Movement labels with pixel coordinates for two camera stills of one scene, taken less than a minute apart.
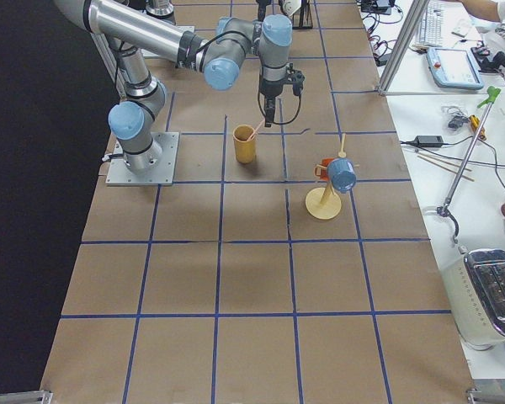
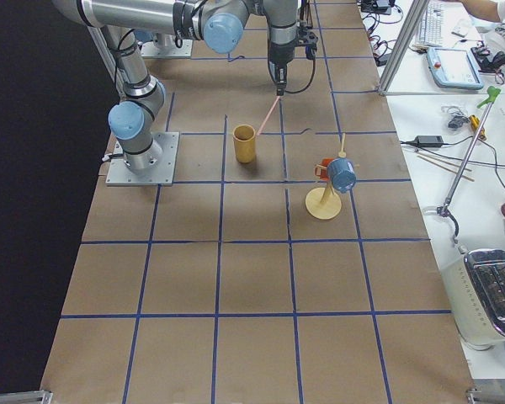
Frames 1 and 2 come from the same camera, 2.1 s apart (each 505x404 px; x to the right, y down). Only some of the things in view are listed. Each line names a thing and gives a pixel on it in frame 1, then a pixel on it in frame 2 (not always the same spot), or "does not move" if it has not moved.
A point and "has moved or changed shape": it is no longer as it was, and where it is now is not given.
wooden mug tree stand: x=325 y=203 does not move
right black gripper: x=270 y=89 -> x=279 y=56
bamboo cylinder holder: x=245 y=151 does not move
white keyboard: x=430 y=32 does not move
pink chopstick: x=254 y=131 has moved or changed shape
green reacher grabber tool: x=492 y=93 does not move
